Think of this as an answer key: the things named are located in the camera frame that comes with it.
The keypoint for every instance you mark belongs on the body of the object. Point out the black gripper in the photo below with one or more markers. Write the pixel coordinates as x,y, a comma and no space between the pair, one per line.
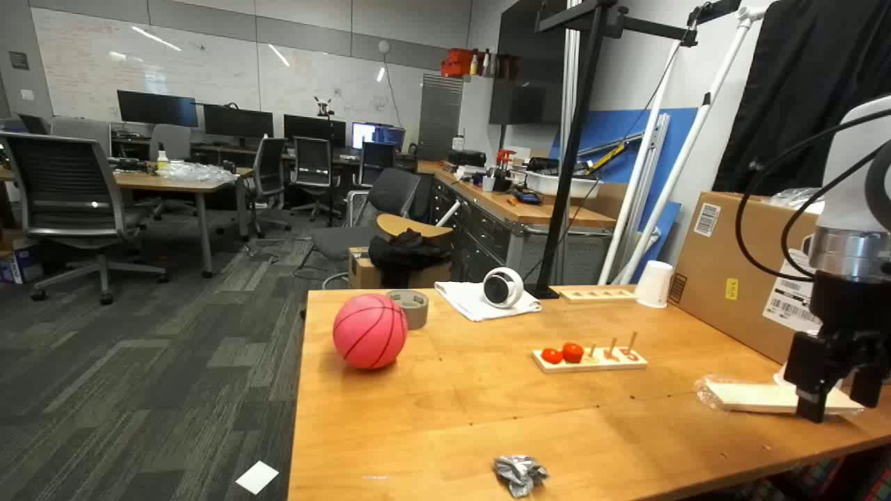
853,342

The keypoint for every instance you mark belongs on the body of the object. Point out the red disc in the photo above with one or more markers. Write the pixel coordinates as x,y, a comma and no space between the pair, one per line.
552,355
572,351

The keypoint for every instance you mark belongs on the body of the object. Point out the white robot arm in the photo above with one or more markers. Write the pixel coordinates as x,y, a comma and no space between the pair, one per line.
850,269

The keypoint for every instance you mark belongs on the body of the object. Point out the white wooden plank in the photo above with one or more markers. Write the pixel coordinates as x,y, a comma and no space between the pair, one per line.
768,397

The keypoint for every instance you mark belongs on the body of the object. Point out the cardboard box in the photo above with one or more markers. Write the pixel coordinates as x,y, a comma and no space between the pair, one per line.
736,277

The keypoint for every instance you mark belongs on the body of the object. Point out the white paper cup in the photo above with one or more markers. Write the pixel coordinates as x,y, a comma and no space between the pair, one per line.
653,285

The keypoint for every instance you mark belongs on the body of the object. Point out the wooden peg rack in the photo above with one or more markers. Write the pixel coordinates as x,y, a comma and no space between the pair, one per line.
600,356

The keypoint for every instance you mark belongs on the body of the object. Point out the long wooden peg board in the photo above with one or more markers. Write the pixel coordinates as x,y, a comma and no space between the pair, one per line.
594,294

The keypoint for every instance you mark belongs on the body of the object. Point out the crumpled foil ball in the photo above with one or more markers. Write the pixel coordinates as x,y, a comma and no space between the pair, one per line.
519,473

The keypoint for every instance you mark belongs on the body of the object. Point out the white paper sheet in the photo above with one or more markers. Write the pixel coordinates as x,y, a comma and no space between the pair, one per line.
467,298

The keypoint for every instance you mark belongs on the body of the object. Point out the pink basketball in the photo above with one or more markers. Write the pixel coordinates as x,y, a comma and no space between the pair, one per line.
369,333

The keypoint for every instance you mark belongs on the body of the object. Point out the wooden stool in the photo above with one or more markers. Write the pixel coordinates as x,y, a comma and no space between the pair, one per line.
395,227

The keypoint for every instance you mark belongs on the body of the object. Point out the grey office chair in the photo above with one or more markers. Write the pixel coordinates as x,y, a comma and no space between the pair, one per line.
69,196

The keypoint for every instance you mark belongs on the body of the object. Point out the black camera stand pole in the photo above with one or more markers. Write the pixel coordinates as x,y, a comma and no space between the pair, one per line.
594,19

